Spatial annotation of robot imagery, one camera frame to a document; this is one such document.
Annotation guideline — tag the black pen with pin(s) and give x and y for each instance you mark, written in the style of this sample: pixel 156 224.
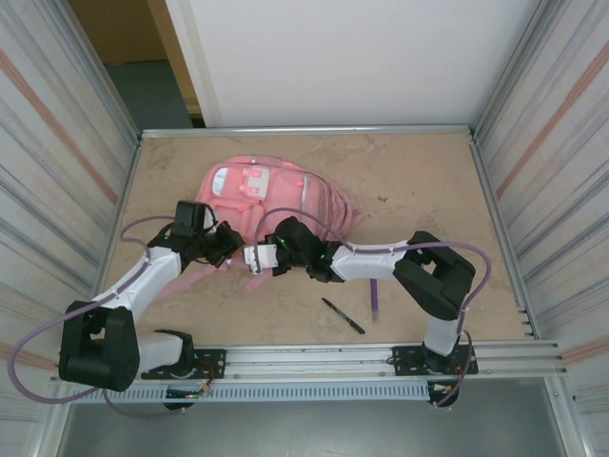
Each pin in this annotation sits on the black pen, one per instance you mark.
pixel 343 315

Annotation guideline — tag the aluminium table edge rail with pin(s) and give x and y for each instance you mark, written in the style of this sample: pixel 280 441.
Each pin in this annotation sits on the aluminium table edge rail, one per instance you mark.
pixel 130 181
pixel 485 181
pixel 404 129

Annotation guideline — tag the aluminium frame post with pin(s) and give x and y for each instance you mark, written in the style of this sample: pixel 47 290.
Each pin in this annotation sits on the aluminium frame post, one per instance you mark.
pixel 105 71
pixel 511 71

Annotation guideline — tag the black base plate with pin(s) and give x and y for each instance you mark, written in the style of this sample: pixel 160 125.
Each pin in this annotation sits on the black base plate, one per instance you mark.
pixel 214 362
pixel 402 359

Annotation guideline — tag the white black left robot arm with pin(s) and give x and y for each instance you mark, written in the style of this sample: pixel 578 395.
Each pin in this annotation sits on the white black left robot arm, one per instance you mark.
pixel 152 271

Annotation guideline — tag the long aluminium mounting rail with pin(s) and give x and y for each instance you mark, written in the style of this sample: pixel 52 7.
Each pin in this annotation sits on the long aluminium mounting rail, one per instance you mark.
pixel 309 354

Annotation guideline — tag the grey metal shelf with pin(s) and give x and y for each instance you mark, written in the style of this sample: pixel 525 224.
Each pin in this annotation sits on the grey metal shelf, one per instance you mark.
pixel 309 428

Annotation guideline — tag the pink backpack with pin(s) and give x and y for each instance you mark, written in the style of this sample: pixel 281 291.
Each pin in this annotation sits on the pink backpack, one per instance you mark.
pixel 266 190

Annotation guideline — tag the purple pen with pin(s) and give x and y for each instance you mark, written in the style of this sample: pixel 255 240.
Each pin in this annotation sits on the purple pen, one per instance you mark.
pixel 375 297

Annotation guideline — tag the brown board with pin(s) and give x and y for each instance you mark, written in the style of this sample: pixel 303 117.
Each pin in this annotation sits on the brown board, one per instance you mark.
pixel 128 28

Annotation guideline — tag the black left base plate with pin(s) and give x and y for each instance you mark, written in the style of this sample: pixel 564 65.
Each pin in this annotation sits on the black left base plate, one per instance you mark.
pixel 214 362

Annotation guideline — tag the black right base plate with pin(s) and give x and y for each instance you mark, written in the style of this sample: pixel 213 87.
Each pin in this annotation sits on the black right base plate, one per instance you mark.
pixel 402 359

